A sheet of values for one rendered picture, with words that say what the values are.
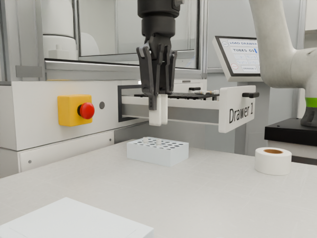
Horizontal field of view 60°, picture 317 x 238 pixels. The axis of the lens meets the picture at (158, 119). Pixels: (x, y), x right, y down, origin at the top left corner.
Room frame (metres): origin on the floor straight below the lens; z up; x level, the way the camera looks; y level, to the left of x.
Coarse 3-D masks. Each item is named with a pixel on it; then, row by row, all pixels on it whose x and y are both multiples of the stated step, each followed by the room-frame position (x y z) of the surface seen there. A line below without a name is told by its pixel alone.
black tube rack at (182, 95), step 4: (140, 96) 0.86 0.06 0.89; (144, 96) 0.85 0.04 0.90; (148, 96) 0.84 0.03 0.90; (168, 96) 0.81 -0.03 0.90; (172, 96) 0.80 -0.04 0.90; (176, 96) 0.79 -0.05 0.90; (180, 96) 0.78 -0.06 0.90; (184, 96) 0.78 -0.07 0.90; (188, 96) 0.78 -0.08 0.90; (192, 96) 0.78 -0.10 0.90; (204, 100) 0.84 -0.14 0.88; (212, 100) 0.90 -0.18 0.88
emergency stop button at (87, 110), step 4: (84, 104) 0.63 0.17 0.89; (88, 104) 0.64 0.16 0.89; (92, 104) 0.65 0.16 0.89; (80, 108) 0.63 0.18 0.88; (84, 108) 0.63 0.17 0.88; (88, 108) 0.64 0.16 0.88; (92, 108) 0.65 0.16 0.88; (80, 112) 0.63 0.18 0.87; (84, 112) 0.63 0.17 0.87; (88, 112) 0.63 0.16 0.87; (92, 112) 0.65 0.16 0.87; (84, 116) 0.63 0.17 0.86; (88, 116) 0.64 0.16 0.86; (92, 116) 0.65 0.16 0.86
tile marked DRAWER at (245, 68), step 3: (243, 66) 1.55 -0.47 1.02; (246, 66) 1.55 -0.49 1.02; (249, 66) 1.56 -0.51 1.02; (252, 66) 1.57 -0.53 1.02; (255, 66) 1.57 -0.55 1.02; (243, 69) 1.53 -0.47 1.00; (246, 69) 1.54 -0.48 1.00; (249, 69) 1.54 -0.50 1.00; (252, 69) 1.55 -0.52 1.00; (255, 69) 1.55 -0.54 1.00
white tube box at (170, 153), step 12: (132, 144) 0.63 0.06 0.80; (144, 144) 0.64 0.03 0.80; (156, 144) 0.64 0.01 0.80; (168, 144) 0.64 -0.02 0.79; (180, 144) 0.65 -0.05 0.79; (132, 156) 0.63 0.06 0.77; (144, 156) 0.61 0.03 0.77; (156, 156) 0.59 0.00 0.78; (168, 156) 0.58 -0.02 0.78; (180, 156) 0.61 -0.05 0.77
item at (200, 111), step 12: (132, 96) 0.92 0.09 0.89; (132, 108) 0.83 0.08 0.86; (144, 108) 0.80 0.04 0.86; (168, 108) 0.76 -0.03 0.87; (180, 108) 0.74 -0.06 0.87; (192, 108) 0.72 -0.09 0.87; (204, 108) 0.70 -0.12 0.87; (216, 108) 0.69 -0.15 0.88; (168, 120) 0.76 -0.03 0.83; (180, 120) 0.74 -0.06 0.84; (192, 120) 0.72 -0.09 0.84; (204, 120) 0.70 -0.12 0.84; (216, 120) 0.68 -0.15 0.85
